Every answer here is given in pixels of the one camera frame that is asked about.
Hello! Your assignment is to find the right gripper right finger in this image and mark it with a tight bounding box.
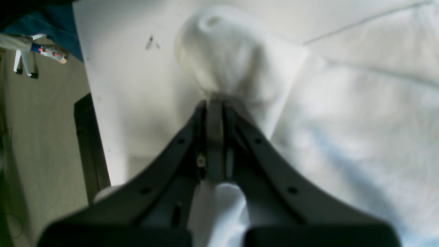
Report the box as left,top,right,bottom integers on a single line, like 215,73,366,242
223,101,401,247

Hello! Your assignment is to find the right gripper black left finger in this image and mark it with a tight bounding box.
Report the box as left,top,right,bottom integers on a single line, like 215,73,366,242
38,99,225,247

